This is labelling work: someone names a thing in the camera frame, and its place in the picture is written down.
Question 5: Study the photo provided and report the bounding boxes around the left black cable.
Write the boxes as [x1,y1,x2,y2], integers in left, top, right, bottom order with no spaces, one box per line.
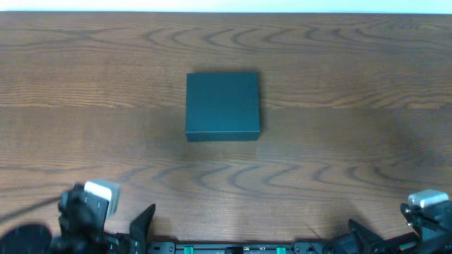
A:
[0,195,63,225]

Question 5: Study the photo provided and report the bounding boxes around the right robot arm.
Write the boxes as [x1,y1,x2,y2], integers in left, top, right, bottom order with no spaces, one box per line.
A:
[323,201,451,254]

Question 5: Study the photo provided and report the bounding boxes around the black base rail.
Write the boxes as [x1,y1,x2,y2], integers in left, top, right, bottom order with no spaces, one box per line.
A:
[146,241,328,254]

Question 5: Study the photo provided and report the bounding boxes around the dark green box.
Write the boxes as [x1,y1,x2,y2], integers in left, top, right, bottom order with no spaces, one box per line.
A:
[185,72,261,142]

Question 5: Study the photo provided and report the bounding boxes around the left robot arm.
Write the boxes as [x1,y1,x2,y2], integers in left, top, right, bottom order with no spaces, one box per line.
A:
[1,190,156,254]

